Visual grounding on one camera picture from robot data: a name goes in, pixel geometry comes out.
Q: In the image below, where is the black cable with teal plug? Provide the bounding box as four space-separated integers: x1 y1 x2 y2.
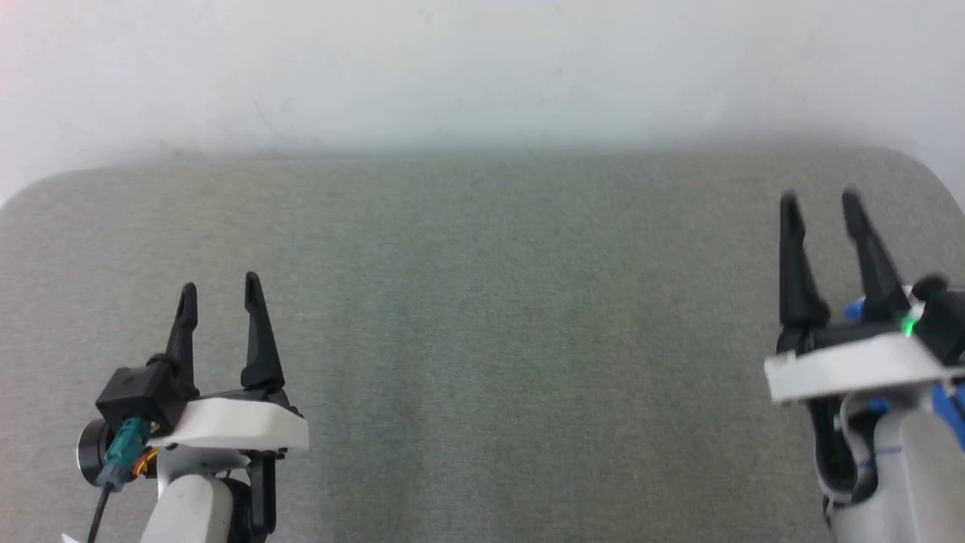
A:
89 417 152 543

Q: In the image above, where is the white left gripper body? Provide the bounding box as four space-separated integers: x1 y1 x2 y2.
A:
155 386 310 476

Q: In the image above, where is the grey fabric sofa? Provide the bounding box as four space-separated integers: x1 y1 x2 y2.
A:
0 143 965 543

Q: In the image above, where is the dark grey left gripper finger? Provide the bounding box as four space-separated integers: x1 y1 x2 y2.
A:
240 271 287 391
162 282 201 397

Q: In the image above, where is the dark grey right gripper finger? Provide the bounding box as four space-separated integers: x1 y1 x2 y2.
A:
779 192 830 333
841 189 913 325

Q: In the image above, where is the blue cable plug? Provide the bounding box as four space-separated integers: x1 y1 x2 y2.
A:
933 381 965 447

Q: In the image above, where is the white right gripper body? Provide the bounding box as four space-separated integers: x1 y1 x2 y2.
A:
764 323 965 404

